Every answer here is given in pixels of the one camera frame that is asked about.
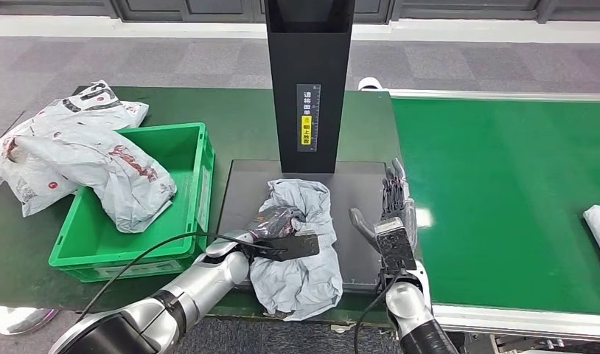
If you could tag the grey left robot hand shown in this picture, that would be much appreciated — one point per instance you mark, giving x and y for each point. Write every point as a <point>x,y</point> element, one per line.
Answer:
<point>275,222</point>

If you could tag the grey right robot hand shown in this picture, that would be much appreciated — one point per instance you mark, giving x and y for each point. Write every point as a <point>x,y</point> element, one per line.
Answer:
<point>395,190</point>

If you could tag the grey parcel bag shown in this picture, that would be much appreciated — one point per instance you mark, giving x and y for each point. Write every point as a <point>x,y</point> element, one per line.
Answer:
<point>300,283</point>

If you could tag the white parcel with red print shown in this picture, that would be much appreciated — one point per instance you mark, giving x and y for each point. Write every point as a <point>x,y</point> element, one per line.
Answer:
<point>124,195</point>

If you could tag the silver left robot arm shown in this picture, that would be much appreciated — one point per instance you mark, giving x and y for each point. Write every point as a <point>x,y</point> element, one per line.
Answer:
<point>207,283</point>

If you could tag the pale left wrist box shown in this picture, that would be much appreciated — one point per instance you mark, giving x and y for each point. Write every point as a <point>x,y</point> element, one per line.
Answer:
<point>227,244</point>

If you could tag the pale wrist box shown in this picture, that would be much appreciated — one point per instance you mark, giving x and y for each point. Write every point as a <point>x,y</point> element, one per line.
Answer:
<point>227,244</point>
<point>423,283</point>

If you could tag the pale right wrist box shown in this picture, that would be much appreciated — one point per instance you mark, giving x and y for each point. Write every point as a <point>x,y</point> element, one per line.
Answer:
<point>423,283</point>

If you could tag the green conveyor belt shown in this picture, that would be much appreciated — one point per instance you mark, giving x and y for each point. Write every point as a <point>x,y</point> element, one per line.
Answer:
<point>500,195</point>

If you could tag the white conveyor roller cap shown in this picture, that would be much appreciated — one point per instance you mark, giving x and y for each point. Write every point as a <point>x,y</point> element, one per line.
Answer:
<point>369,83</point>

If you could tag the black inbound scanner machine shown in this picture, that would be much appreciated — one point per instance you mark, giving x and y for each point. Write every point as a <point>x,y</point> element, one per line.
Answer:
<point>310,49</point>

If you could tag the white parcel with black print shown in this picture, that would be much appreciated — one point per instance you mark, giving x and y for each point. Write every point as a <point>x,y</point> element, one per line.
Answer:
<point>85,107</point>

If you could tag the yellow and black scanner label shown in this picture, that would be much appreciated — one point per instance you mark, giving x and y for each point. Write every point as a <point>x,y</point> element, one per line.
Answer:
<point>307,137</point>

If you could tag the dark green table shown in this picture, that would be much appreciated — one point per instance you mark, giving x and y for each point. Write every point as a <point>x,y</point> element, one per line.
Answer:
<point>241,122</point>

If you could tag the green plastic crate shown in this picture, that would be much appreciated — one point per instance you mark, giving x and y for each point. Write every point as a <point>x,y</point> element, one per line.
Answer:
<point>183,151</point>

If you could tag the round metal stand base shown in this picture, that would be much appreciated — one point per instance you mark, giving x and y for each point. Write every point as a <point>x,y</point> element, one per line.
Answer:
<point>17,320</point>

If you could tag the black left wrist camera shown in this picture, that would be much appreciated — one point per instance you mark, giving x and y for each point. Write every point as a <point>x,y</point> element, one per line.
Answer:
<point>295,246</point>

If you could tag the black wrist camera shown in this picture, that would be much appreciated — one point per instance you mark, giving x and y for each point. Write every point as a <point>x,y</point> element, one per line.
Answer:
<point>295,246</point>
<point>395,244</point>

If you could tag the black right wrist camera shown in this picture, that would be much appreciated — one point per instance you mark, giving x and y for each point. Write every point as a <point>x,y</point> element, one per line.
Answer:
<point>395,244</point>

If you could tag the aluminium conveyor frame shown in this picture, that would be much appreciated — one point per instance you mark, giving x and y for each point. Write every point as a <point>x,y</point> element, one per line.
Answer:
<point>524,322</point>

